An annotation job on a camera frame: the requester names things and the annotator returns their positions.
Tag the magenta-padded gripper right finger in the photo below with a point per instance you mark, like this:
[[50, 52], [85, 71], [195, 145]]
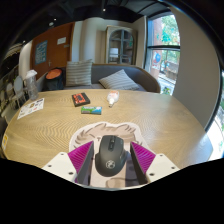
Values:
[[160, 165]]

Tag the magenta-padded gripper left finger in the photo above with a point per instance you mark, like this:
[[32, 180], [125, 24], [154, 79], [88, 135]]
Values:
[[60, 165]]

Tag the black computer mouse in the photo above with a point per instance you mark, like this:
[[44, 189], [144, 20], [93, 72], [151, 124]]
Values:
[[110, 155]]

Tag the cat-shaped mouse pad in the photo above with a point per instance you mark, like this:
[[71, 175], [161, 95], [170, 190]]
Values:
[[88, 133]]

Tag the small green pack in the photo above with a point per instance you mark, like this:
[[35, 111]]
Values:
[[91, 110]]

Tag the white sticker sheet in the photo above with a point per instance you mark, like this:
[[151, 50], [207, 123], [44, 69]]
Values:
[[30, 108]]

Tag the black and red flat case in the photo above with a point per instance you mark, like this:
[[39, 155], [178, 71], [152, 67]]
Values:
[[81, 99]]

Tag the clear plastic shaker bottle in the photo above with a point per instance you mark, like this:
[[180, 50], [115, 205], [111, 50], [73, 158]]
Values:
[[32, 88]]

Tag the white squeeze tube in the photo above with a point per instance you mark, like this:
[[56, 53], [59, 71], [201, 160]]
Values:
[[112, 97]]

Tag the black backpack with orange top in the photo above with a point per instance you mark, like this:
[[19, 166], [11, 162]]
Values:
[[54, 81]]

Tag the group of white dining chairs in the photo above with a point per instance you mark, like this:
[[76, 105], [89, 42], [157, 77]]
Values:
[[18, 90]]

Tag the grey curved sofa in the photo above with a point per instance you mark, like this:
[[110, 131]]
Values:
[[146, 80]]

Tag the square striped cushion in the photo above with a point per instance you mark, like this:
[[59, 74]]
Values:
[[79, 73]]

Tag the flat-lying striped cushion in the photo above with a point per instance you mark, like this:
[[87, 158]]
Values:
[[118, 80]]

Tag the dark-framed window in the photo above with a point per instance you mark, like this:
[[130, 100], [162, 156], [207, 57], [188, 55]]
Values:
[[163, 56]]

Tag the brown wooden door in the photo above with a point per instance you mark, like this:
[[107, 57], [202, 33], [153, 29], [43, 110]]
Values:
[[55, 55]]

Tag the blue poster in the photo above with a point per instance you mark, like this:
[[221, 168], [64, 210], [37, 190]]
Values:
[[41, 52]]

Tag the small white door sign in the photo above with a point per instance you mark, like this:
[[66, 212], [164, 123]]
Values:
[[61, 40]]

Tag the pale arched display cabinet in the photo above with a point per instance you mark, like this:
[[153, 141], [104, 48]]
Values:
[[121, 45]]

